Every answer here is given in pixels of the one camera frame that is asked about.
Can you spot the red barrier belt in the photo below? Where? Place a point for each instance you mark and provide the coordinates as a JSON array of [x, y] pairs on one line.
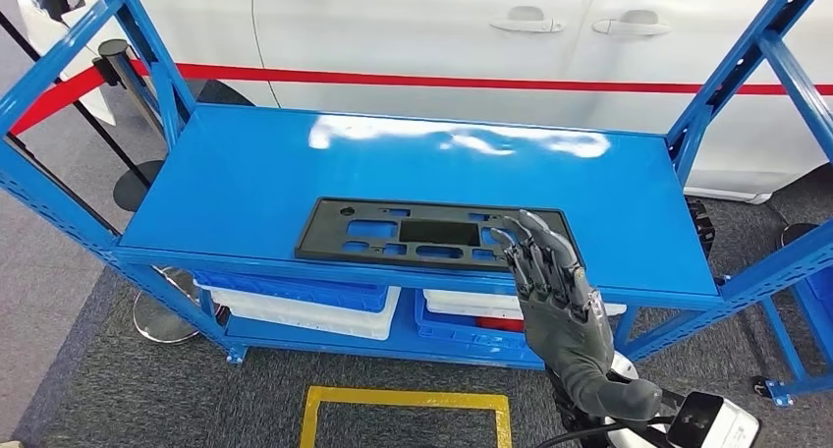
[[52, 103], [390, 78]]

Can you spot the white car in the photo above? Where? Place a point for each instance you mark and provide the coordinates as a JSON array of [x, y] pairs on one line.
[[390, 28]]

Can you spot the black top stanchion post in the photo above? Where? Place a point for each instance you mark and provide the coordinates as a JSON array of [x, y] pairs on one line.
[[117, 58]]

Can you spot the yellow floor tape square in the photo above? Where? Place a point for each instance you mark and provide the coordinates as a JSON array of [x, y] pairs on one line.
[[403, 398]]

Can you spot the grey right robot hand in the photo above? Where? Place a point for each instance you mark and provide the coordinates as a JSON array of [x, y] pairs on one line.
[[566, 328]]

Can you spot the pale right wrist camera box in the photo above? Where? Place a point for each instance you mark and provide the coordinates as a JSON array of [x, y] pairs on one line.
[[716, 425]]

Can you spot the chrome base stanchion post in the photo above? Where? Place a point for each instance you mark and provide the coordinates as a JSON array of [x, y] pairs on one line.
[[163, 315]]

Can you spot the red item in bin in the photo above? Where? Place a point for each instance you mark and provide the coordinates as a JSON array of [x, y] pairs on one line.
[[501, 324]]

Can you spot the black ribbed block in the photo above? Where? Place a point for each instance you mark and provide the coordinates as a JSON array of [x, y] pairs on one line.
[[701, 227]]

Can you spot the black plastic frame part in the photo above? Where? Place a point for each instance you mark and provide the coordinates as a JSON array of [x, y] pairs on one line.
[[325, 237]]

